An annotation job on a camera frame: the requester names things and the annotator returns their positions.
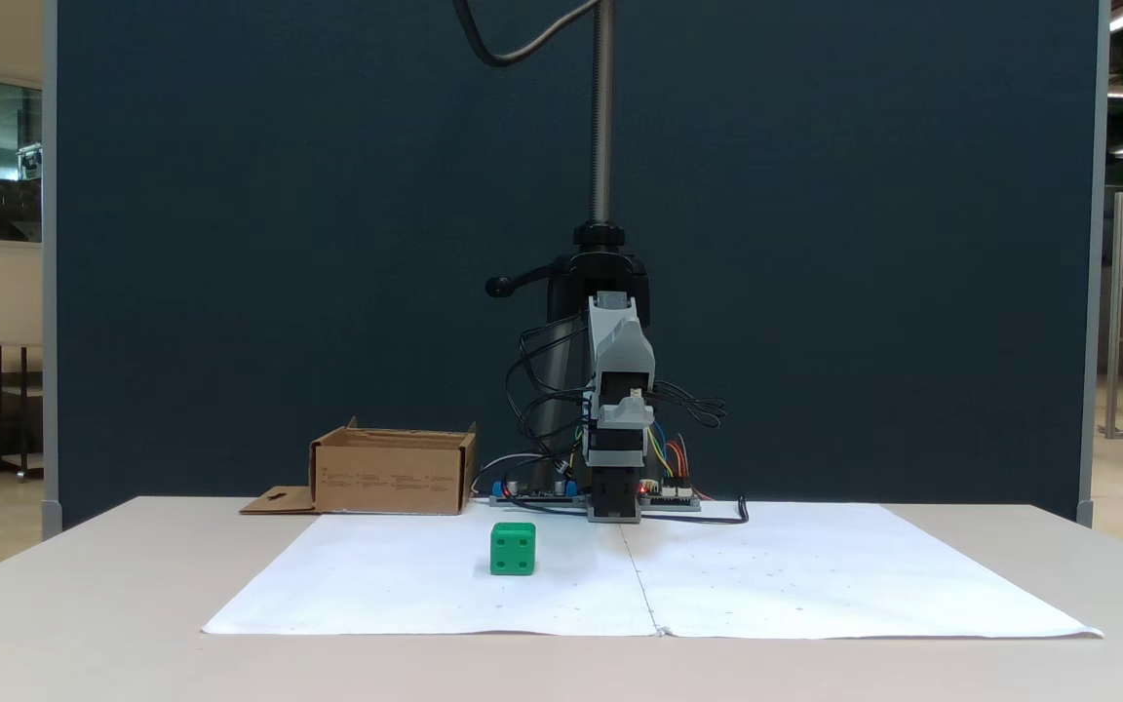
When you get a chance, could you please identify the green die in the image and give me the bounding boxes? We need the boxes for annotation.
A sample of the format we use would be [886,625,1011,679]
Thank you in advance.
[490,523,537,576]

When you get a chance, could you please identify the blue power circuit board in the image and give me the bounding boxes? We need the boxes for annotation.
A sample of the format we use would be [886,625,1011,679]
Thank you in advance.
[489,478,588,509]

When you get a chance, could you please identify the brown cardboard box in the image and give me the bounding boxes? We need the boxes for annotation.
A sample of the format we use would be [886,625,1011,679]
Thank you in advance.
[240,417,478,516]

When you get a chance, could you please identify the white paper sheet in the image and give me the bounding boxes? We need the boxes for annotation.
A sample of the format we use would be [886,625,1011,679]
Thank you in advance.
[620,502,1104,641]
[203,514,660,637]

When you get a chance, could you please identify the dark blue partition panel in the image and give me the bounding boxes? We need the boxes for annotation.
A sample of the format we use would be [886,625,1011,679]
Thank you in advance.
[43,0,1109,532]

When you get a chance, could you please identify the black shelf cart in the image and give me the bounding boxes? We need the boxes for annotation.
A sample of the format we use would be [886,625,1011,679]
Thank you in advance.
[0,341,44,482]

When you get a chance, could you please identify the black wrist wire loop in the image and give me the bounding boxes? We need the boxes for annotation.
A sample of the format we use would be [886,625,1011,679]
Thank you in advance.
[654,380,729,431]

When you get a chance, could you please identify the circuit board with jumper wires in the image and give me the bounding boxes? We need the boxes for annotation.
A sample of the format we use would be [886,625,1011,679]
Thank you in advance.
[639,480,702,512]

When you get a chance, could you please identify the black forearm wire loop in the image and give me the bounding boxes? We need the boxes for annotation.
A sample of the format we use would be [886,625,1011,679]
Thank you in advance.
[505,322,592,479]

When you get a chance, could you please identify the thick black cable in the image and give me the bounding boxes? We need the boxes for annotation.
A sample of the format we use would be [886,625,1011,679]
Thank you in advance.
[641,496,751,527]

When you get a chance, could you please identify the grey power cable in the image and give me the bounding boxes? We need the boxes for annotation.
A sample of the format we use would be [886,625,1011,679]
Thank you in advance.
[471,452,553,498]

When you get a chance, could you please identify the camera stand with black clamp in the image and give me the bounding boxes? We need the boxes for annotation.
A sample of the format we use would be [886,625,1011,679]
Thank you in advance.
[485,0,651,488]

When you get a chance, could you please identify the black camera cable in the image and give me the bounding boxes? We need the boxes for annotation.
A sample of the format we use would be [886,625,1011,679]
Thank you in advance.
[452,0,603,68]

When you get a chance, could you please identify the wall window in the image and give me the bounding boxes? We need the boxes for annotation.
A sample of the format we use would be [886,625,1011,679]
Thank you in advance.
[0,70,44,253]

